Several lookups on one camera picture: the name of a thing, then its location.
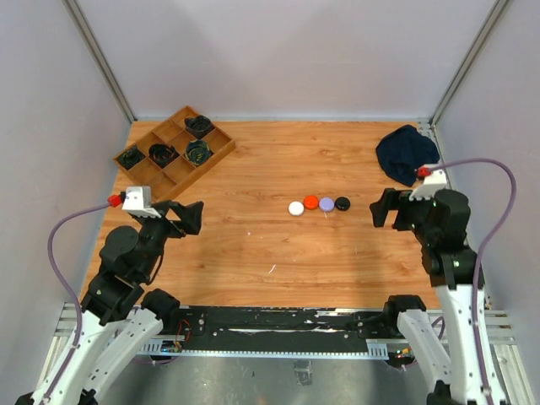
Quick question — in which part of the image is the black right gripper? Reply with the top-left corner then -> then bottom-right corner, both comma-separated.
370,186 -> 436,243

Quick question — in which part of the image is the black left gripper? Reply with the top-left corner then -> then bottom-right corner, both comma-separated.
136,199 -> 203,279

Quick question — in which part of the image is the black charging case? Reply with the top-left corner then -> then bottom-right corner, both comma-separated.
334,196 -> 351,212

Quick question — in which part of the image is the orange earbud charging case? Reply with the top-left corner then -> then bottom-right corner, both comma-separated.
303,195 -> 319,210

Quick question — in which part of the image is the white charging case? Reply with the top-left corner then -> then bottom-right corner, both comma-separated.
288,201 -> 305,216

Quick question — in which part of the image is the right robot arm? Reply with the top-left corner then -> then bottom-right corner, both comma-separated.
370,188 -> 509,404

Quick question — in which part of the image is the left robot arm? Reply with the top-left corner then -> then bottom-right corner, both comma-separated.
17,197 -> 204,404

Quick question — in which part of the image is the dark blue crumpled cloth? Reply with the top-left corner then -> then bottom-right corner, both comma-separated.
375,125 -> 440,187

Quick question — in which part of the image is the wooden compartment tray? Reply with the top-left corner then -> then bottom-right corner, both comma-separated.
114,105 -> 235,202

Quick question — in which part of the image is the black orange rolled tie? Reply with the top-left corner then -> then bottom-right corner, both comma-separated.
148,143 -> 179,168

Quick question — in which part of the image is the black yellow rolled tie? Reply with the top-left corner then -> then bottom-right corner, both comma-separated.
185,139 -> 213,166

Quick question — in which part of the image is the dark green rolled tie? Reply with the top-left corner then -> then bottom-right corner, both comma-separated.
116,146 -> 145,170

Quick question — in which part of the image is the black dotted rolled tie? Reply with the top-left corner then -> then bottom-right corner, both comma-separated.
184,115 -> 214,139

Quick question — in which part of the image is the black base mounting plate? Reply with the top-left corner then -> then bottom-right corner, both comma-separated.
130,305 -> 435,354

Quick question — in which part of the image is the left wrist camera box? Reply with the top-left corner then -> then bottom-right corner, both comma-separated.
121,186 -> 162,219

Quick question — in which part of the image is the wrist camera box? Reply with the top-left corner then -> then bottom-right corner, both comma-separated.
408,165 -> 448,201
121,186 -> 162,219

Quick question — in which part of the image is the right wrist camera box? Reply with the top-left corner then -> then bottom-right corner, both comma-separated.
408,165 -> 448,201

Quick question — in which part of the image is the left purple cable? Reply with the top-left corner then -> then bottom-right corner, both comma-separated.
44,193 -> 123,405

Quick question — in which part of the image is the aluminium frame rail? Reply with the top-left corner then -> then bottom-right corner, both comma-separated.
23,291 -> 532,404

